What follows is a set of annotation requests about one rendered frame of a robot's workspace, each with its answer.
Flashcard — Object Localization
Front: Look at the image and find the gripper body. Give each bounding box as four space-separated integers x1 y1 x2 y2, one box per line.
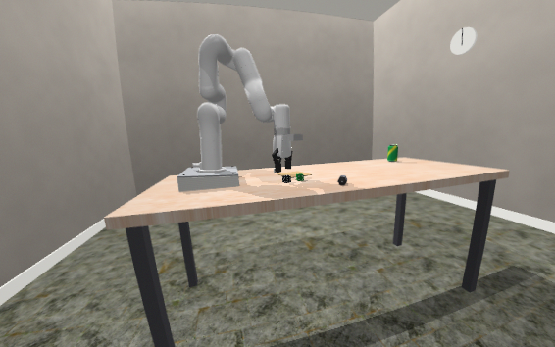
273 135 291 158

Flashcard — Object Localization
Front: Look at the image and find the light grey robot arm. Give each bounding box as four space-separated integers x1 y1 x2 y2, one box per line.
193 34 303 173

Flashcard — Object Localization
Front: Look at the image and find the tan square mat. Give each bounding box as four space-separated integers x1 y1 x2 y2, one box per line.
277 171 311 178

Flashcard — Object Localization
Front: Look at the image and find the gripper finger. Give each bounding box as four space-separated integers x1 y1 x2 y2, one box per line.
272 148 281 173
285 151 292 169

